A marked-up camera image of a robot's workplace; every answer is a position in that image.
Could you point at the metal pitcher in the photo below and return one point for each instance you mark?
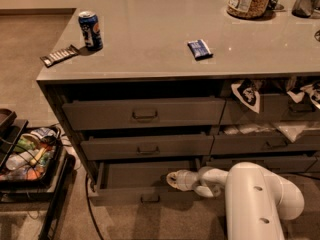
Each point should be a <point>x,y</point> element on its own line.
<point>306,8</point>

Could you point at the grey drawer cabinet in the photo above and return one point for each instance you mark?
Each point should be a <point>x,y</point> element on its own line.
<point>145,56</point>

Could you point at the blue snack packet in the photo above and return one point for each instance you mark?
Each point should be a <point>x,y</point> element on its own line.
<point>199,49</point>

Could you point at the blue pepsi can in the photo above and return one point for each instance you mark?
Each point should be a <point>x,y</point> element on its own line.
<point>89,25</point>

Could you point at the white plastic bag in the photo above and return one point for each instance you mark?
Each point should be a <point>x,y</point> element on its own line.
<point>290,129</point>

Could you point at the grey drawer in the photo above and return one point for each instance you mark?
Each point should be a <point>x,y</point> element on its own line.
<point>276,164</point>
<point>264,143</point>
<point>143,113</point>
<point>147,146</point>
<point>140,182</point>
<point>273,108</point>

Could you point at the black tray stack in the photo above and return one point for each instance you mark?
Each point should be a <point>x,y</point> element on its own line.
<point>11,129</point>

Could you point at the black and white chip bag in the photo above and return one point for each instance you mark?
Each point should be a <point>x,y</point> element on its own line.
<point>247,93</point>

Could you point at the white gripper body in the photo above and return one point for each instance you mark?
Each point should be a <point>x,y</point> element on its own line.
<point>185,180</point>

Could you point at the dark snack bar wrapper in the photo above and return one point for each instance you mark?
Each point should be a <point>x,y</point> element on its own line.
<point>59,56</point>

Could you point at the black bin of snacks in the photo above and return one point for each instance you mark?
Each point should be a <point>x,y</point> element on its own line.
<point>33,158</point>

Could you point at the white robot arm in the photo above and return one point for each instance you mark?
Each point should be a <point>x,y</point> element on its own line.
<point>256,199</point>

